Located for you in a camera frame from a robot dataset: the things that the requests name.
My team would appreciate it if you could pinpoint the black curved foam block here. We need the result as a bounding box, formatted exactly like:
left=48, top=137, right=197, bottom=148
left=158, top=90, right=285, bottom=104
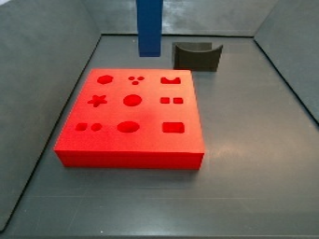
left=173, top=42, right=222, bottom=72

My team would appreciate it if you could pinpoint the blue rectangular block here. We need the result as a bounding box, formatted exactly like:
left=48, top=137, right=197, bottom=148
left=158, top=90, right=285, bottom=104
left=136, top=0, right=162, bottom=57

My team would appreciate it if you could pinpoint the red foam shape board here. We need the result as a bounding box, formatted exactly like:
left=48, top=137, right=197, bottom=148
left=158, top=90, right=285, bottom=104
left=53, top=69, right=204, bottom=170

